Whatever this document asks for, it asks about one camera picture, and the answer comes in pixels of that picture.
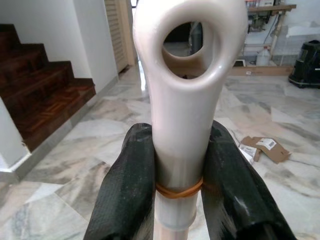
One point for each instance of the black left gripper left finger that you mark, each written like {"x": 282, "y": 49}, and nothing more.
{"x": 122, "y": 187}

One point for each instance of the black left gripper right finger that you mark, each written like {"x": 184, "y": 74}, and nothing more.
{"x": 237, "y": 187}

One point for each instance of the beige broom with purple bristles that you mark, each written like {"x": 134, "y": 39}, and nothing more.
{"x": 180, "y": 112}

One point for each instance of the small white printed box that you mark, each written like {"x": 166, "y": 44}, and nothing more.
{"x": 246, "y": 151}

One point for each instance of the flattened brown cardboard piece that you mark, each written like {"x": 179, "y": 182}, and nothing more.
{"x": 270, "y": 147}

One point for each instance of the tan rubber band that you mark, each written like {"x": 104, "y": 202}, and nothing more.
{"x": 180, "y": 192}

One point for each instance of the long flat cardboard box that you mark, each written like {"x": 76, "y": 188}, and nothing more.
{"x": 262, "y": 71}

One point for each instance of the dark wooden staircase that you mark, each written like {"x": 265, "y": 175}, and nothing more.
{"x": 37, "y": 87}

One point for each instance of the white plastic jug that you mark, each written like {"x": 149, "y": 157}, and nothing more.
{"x": 263, "y": 57}

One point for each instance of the black vacuum cleaner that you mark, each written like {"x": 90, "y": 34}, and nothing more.
{"x": 306, "y": 65}

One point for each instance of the beige louvered door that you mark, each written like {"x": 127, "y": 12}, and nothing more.
{"x": 118, "y": 32}

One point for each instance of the wooden top sewing table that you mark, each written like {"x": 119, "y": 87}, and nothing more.
{"x": 270, "y": 10}

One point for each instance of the white wall box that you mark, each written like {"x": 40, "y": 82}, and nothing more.
{"x": 303, "y": 31}

